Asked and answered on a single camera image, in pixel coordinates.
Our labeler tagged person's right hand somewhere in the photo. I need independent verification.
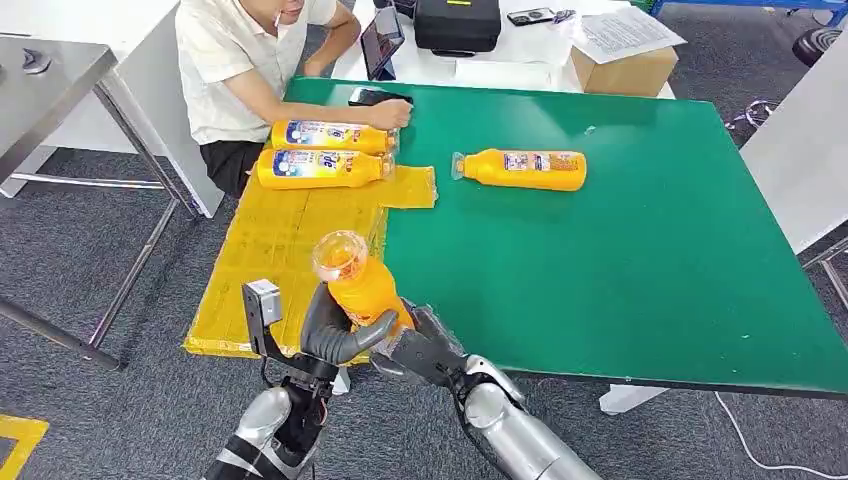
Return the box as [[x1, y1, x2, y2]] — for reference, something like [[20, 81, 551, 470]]
[[367, 97, 415, 132]]

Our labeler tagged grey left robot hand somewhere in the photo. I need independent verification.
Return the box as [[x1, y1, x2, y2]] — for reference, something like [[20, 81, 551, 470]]
[[283, 281, 401, 400]]

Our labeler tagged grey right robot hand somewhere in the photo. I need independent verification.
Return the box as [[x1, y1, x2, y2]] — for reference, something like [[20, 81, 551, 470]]
[[368, 299, 470, 392]]

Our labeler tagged orange drink bottle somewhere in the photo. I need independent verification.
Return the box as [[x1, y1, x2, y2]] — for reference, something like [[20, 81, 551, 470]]
[[270, 119, 400, 156], [311, 229, 416, 340], [451, 148, 589, 194], [255, 148, 397, 192]]

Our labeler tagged black smartphone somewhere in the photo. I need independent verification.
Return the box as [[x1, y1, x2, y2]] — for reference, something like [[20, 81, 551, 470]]
[[347, 86, 415, 109]]

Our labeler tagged black tablet with blue case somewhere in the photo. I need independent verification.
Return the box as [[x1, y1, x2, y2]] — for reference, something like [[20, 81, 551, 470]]
[[358, 5, 407, 83]]

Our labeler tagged yellow sheet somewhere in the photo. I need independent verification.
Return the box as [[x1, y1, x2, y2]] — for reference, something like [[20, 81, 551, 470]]
[[182, 164, 439, 367]]

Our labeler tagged black carry case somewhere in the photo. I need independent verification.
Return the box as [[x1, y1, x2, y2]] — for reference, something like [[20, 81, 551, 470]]
[[413, 0, 503, 58]]

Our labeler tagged white table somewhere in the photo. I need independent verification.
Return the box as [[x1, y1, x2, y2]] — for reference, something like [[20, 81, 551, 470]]
[[329, 0, 678, 102]]

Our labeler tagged black handheld device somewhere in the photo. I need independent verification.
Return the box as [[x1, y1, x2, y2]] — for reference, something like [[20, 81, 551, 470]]
[[506, 6, 558, 28]]

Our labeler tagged person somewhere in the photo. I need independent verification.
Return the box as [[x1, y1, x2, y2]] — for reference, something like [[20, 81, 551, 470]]
[[174, 0, 415, 200]]

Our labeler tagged green table mat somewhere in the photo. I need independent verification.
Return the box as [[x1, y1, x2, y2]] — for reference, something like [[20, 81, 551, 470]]
[[281, 76, 848, 400]]

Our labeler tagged cardboard box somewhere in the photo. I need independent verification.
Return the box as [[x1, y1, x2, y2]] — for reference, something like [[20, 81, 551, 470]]
[[570, 44, 680, 99]]

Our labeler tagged printed paper sheet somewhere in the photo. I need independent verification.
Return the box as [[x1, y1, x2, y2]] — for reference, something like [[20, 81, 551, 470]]
[[564, 5, 688, 66]]

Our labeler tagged steel table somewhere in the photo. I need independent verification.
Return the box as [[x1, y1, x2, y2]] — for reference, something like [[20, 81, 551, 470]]
[[0, 34, 201, 372]]

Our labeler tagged small metal object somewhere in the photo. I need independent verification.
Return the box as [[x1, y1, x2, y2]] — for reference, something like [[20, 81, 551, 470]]
[[21, 48, 53, 75]]

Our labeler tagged blue metal rack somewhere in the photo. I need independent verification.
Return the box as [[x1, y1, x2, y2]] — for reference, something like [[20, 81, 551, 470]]
[[647, 0, 848, 19]]

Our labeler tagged pale grey table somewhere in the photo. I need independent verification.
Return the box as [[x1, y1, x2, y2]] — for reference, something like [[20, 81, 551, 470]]
[[737, 27, 848, 313]]

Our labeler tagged black round stool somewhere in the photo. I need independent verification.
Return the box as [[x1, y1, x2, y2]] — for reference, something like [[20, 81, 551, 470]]
[[790, 26, 844, 68]]

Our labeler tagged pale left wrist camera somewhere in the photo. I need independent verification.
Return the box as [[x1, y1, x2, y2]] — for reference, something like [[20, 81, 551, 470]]
[[241, 278, 299, 372]]

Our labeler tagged white floor cable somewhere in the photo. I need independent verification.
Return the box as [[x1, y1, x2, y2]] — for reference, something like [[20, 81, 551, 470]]
[[712, 390, 848, 480]]

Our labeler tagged coiled cable bundle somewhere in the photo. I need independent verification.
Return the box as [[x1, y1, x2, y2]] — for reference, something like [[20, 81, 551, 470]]
[[724, 98, 781, 132]]

